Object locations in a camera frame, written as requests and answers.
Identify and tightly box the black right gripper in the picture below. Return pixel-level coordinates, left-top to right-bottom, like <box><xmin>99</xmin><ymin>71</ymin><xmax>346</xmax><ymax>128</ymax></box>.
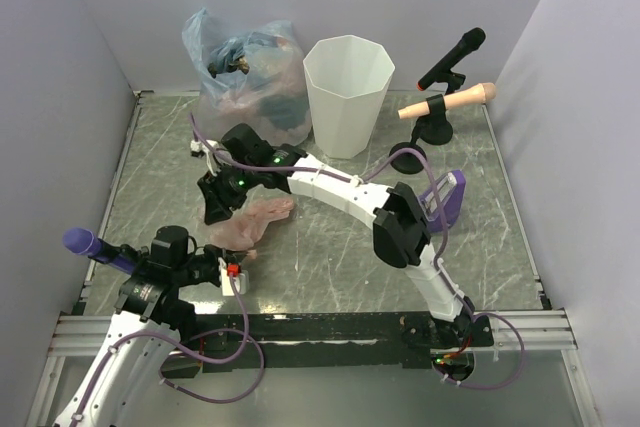
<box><xmin>198</xmin><ymin>161</ymin><xmax>260</xmax><ymax>227</ymax></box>

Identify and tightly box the pink plastic trash bag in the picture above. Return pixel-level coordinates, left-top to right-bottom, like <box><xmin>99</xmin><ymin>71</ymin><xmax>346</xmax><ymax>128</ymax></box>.
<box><xmin>205</xmin><ymin>197</ymin><xmax>295</xmax><ymax>259</ymax></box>

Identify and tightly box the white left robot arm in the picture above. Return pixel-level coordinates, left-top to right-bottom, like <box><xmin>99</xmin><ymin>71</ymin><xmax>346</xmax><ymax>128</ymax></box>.
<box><xmin>54</xmin><ymin>225</ymin><xmax>226</xmax><ymax>426</ymax></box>

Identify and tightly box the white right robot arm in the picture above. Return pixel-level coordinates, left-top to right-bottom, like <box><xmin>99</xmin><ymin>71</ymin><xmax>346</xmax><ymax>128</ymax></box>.
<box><xmin>194</xmin><ymin>124</ymin><xmax>474</xmax><ymax>346</ymax></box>

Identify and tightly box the white plastic trash bin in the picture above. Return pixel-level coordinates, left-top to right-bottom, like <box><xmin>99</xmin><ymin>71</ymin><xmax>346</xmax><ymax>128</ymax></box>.
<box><xmin>303</xmin><ymin>35</ymin><xmax>395</xmax><ymax>159</ymax></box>

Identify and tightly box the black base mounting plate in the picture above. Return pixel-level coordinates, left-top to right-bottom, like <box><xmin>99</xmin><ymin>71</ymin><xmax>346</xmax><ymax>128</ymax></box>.
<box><xmin>189</xmin><ymin>311</ymin><xmax>494</xmax><ymax>374</ymax></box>

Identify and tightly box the large blue plastic bag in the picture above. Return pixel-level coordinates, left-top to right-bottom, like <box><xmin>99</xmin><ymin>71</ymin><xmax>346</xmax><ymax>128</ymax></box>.
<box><xmin>182</xmin><ymin>9</ymin><xmax>312</xmax><ymax>145</ymax></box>

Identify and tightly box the purple microphone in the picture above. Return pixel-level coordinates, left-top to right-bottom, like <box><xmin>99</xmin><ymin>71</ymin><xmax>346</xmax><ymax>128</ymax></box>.
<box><xmin>62</xmin><ymin>227</ymin><xmax>135</xmax><ymax>275</ymax></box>

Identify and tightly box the crumpled blue plastic bag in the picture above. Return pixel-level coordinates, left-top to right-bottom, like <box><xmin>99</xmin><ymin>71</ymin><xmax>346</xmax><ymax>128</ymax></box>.
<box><xmin>207</xmin><ymin>33</ymin><xmax>271</xmax><ymax>78</ymax></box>

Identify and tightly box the black round microphone stand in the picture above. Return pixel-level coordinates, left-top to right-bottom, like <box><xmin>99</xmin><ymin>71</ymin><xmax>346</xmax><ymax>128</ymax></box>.
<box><xmin>389</xmin><ymin>117</ymin><xmax>425</xmax><ymax>175</ymax></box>

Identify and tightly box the black rear microphone stand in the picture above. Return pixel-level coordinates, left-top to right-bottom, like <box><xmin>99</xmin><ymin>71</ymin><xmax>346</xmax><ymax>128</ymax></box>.
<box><xmin>413</xmin><ymin>71</ymin><xmax>466</xmax><ymax>146</ymax></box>

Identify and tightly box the purple box stand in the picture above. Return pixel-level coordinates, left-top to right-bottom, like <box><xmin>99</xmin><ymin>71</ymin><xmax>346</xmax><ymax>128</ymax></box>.
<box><xmin>418</xmin><ymin>170</ymin><xmax>466</xmax><ymax>233</ymax></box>

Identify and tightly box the beige microphone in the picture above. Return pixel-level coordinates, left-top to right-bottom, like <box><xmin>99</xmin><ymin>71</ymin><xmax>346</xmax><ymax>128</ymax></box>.
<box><xmin>398</xmin><ymin>83</ymin><xmax>496</xmax><ymax>119</ymax></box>

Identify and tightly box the black microphone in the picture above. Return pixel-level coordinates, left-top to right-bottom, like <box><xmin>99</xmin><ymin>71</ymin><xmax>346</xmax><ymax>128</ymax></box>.
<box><xmin>417</xmin><ymin>27</ymin><xmax>486</xmax><ymax>94</ymax></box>

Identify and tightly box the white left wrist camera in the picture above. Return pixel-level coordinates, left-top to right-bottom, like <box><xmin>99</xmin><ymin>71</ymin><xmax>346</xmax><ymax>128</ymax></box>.
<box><xmin>219</xmin><ymin>261</ymin><xmax>249</xmax><ymax>297</ymax></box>

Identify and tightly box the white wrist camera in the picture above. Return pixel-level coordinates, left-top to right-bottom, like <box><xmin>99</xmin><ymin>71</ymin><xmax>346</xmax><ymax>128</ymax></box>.
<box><xmin>219</xmin><ymin>261</ymin><xmax>249</xmax><ymax>297</ymax></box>
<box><xmin>190</xmin><ymin>139</ymin><xmax>220</xmax><ymax>158</ymax></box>

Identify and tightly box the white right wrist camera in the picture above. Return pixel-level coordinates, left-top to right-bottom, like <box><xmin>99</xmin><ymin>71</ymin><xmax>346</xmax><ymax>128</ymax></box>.
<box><xmin>190</xmin><ymin>139</ymin><xmax>220</xmax><ymax>158</ymax></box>

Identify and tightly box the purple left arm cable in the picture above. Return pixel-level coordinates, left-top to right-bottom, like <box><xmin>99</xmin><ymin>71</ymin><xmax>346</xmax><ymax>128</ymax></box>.
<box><xmin>74</xmin><ymin>286</ymin><xmax>266</xmax><ymax>423</ymax></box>

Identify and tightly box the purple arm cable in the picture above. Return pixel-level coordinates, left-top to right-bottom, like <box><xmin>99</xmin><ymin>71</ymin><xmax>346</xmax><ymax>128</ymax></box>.
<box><xmin>188</xmin><ymin>111</ymin><xmax>526</xmax><ymax>393</ymax></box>
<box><xmin>74</xmin><ymin>286</ymin><xmax>266</xmax><ymax>423</ymax></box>

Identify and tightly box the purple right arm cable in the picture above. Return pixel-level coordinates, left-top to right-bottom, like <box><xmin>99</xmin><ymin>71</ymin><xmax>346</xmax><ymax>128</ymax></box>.
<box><xmin>188</xmin><ymin>111</ymin><xmax>526</xmax><ymax>393</ymax></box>

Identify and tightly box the aluminium rail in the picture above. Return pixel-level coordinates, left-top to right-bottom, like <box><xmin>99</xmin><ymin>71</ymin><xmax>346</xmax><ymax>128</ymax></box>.
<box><xmin>47</xmin><ymin>310</ymin><xmax>577</xmax><ymax>358</ymax></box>

